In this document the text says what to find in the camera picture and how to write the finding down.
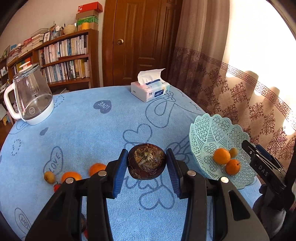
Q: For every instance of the patterned beige curtain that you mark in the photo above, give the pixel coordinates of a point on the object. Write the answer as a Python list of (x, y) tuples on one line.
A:
[(237, 59)]

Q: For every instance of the grey gloved right hand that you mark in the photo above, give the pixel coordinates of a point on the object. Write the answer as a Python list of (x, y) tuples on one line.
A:
[(277, 211)]

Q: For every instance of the light blue lattice basket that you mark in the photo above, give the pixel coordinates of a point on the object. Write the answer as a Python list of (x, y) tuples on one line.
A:
[(209, 133)]

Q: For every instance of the smooth orange kumquat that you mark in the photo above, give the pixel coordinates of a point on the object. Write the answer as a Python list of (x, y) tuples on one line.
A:
[(71, 174)]

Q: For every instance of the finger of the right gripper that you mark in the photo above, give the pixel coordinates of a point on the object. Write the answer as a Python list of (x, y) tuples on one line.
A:
[(249, 148), (269, 157)]

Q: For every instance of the brass door knob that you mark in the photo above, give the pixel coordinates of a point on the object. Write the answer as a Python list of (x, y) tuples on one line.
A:
[(119, 41)]

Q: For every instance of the small dark water chestnut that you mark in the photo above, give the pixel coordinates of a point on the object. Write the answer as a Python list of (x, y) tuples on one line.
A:
[(83, 223)]

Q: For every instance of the red cherry tomato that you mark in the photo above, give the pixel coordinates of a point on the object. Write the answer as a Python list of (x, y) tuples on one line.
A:
[(86, 233), (56, 187)]

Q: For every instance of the brown wooden door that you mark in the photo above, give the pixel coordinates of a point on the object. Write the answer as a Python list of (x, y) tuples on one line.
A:
[(149, 30)]

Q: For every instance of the longan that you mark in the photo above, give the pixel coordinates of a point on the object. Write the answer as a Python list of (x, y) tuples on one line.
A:
[(233, 153), (49, 177)]

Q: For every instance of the glass electric kettle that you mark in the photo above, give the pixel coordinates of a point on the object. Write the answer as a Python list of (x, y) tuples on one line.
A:
[(29, 97)]

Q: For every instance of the wooden bookshelf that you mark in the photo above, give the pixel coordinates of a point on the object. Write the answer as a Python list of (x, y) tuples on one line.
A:
[(69, 61)]

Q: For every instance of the mandarin orange with stem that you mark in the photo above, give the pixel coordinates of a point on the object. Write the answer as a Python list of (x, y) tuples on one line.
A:
[(232, 167)]

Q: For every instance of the tissue pack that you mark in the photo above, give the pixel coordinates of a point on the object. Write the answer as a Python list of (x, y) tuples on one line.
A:
[(149, 85)]

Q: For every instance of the stacked coloured boxes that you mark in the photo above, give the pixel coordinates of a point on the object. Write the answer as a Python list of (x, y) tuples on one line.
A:
[(87, 16)]

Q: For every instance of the large dark water chestnut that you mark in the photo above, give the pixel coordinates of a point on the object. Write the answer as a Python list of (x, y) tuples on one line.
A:
[(146, 161)]

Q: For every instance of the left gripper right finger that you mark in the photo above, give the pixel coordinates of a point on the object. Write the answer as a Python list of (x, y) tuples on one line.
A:
[(233, 218)]

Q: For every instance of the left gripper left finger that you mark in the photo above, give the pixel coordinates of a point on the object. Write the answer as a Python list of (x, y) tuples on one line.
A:
[(60, 219)]

